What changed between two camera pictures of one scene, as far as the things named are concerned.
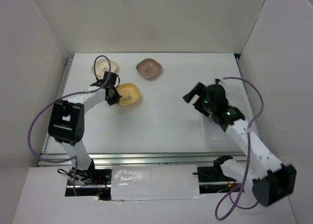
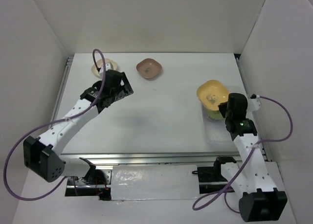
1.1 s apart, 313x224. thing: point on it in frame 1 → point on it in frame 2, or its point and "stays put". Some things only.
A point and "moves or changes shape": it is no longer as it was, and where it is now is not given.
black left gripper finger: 119,96 → 126,88
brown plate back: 148,68 stays put
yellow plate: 129,92 moves or changes shape
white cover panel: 156,182 stays put
